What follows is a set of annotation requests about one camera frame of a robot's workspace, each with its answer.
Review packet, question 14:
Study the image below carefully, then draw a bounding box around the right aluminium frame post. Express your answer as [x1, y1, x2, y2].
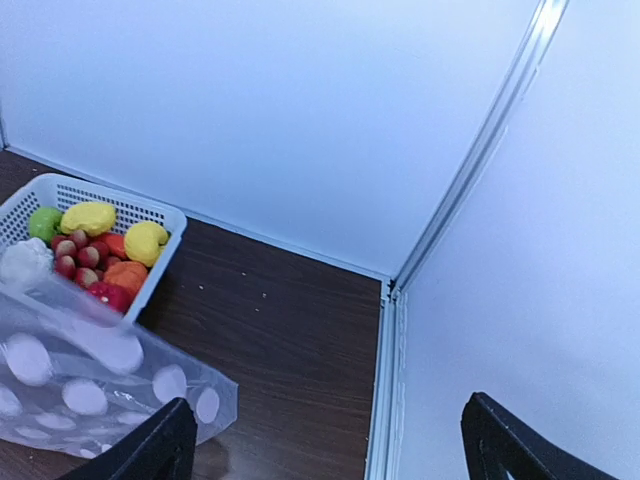
[364, 1, 569, 479]

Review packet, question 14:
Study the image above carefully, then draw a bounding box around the yellow lemon toy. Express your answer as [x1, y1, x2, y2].
[124, 221, 169, 268]

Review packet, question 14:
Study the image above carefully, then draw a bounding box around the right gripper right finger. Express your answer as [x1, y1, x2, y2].
[461, 392, 612, 480]

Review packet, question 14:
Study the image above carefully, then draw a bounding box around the white plastic basket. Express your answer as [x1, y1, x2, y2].
[0, 172, 189, 329]

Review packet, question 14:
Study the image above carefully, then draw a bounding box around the white cauliflower toy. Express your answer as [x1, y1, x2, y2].
[0, 238, 54, 291]

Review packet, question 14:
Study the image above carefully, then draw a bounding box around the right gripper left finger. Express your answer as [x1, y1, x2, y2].
[61, 398, 196, 480]

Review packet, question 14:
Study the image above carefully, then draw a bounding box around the green apple toy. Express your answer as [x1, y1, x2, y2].
[28, 207, 63, 244]

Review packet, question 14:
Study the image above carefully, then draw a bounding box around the orange carrot toy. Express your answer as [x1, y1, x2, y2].
[99, 232, 127, 260]

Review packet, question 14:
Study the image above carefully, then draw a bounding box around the red bell pepper toy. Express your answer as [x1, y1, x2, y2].
[88, 281, 132, 315]

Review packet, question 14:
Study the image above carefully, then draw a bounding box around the red lychee bunch toy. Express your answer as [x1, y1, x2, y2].
[50, 230, 123, 289]

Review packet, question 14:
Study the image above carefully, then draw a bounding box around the clear dotted zip bag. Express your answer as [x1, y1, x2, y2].
[1, 276, 238, 458]

